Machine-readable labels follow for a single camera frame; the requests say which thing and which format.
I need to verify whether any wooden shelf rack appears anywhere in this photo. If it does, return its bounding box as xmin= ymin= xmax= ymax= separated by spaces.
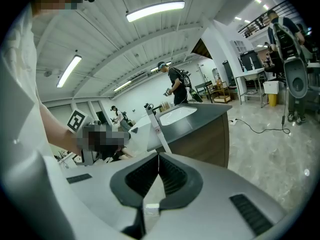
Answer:
xmin=211 ymin=80 xmax=232 ymax=104

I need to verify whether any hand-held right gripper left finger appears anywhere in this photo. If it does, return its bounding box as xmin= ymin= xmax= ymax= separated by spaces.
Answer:
xmin=46 ymin=152 xmax=161 ymax=240

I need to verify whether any black faucet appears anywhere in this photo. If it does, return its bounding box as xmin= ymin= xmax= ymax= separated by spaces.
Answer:
xmin=143 ymin=102 xmax=163 ymax=115

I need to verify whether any person's white T-shirt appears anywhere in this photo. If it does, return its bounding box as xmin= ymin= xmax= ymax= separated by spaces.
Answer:
xmin=0 ymin=3 xmax=55 ymax=160

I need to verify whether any dark appliance box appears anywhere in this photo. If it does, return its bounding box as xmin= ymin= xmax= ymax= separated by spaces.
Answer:
xmin=239 ymin=50 xmax=263 ymax=72

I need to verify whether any steel sink table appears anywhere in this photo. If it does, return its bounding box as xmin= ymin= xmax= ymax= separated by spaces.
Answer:
xmin=234 ymin=67 xmax=268 ymax=109

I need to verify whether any white sink basin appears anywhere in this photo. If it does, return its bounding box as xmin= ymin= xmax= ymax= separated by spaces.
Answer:
xmin=158 ymin=105 xmax=198 ymax=127

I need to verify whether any person's left forearm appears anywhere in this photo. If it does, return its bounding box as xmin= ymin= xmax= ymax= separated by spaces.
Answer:
xmin=39 ymin=101 xmax=83 ymax=157

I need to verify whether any black floor cable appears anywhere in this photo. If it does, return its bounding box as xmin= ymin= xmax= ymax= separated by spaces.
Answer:
xmin=234 ymin=88 xmax=291 ymax=135

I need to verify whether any white bin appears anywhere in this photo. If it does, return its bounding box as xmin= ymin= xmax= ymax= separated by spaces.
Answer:
xmin=262 ymin=80 xmax=280 ymax=95

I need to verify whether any white broom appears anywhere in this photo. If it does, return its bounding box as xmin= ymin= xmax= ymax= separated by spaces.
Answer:
xmin=144 ymin=103 xmax=173 ymax=155

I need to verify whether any white wall cabinet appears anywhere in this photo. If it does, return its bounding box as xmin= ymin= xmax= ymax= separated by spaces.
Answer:
xmin=229 ymin=39 xmax=251 ymax=55

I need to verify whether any dark bench table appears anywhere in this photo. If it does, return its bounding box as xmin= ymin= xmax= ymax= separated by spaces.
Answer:
xmin=194 ymin=81 xmax=213 ymax=104

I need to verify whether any long ceiling lamp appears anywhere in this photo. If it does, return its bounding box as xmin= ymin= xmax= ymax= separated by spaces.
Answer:
xmin=125 ymin=0 xmax=186 ymax=23
xmin=56 ymin=54 xmax=83 ymax=89
xmin=150 ymin=61 xmax=172 ymax=73
xmin=113 ymin=80 xmax=132 ymax=92

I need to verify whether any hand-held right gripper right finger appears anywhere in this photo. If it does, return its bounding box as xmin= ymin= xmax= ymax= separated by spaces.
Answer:
xmin=146 ymin=152 xmax=288 ymax=240

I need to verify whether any white window blind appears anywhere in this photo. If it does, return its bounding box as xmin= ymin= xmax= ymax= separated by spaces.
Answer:
xmin=91 ymin=100 xmax=103 ymax=121
xmin=47 ymin=103 xmax=73 ymax=125
xmin=76 ymin=101 xmax=91 ymax=115

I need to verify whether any white desk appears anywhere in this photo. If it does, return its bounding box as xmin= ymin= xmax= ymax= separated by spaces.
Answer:
xmin=56 ymin=151 xmax=83 ymax=170

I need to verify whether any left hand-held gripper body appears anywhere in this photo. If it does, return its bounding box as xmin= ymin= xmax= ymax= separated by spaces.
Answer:
xmin=66 ymin=108 xmax=103 ymax=167

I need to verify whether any yellow bin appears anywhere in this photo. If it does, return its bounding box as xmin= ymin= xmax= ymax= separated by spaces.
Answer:
xmin=267 ymin=93 xmax=278 ymax=107

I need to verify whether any black stair railing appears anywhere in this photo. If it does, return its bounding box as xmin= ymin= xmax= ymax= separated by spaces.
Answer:
xmin=237 ymin=0 xmax=298 ymax=39

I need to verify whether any black tall cabinet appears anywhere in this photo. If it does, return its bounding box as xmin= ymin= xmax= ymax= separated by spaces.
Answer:
xmin=221 ymin=60 xmax=237 ymax=87

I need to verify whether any dark-topped wooden vanity cabinet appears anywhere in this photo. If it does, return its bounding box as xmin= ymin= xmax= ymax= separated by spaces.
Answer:
xmin=146 ymin=102 xmax=233 ymax=169

